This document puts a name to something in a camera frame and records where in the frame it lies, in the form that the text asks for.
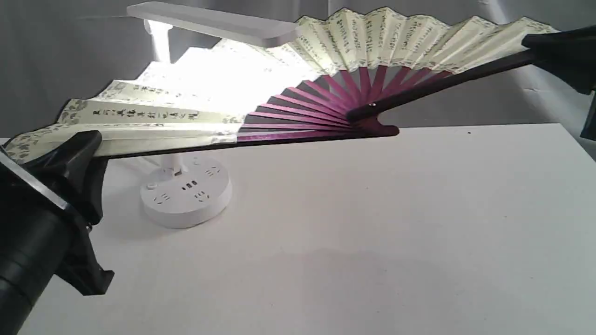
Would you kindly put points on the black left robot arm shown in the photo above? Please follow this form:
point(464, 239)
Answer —
point(49, 207)

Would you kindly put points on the folding paper fan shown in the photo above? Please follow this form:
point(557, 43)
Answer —
point(305, 89)

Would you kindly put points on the white desk lamp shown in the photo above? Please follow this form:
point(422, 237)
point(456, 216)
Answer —
point(181, 193)

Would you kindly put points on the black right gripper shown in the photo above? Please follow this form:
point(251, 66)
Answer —
point(561, 48)

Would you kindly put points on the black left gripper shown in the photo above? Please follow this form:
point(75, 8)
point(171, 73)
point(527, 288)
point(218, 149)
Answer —
point(49, 207)

